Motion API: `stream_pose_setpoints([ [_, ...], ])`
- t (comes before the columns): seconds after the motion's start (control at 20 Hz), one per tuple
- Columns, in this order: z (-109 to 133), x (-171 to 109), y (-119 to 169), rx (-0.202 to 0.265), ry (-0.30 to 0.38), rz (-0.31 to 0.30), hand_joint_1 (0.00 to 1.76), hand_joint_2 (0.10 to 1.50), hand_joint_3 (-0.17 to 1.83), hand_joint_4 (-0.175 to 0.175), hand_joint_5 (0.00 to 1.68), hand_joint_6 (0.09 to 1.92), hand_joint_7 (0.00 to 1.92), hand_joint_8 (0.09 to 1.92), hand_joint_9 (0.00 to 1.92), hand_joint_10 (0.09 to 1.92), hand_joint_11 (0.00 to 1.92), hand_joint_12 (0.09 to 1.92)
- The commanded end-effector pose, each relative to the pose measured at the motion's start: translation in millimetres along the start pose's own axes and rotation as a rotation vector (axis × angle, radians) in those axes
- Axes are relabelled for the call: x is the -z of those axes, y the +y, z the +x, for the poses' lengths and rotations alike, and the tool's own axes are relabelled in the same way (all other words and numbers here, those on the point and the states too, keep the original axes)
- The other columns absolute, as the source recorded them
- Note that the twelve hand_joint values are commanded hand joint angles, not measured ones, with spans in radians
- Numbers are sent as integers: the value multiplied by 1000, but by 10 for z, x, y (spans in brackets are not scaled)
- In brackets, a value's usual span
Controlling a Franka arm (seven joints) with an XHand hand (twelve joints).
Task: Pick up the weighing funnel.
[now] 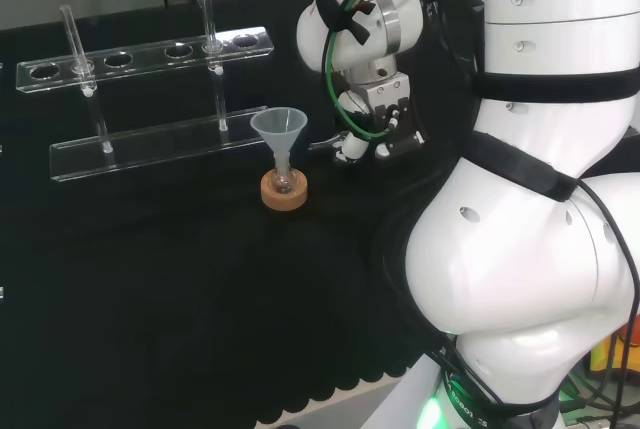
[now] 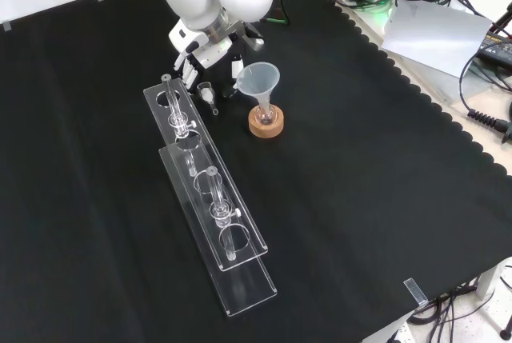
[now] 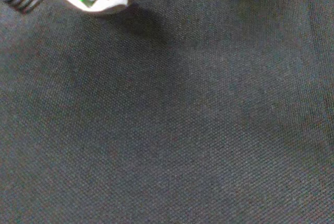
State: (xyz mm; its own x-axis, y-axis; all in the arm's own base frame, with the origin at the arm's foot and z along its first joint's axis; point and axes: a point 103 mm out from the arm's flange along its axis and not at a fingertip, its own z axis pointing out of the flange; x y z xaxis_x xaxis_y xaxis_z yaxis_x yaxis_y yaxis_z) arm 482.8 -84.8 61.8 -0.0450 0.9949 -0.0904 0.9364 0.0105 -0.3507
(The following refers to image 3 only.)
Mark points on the black cloth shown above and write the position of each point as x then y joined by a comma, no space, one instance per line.
167,119

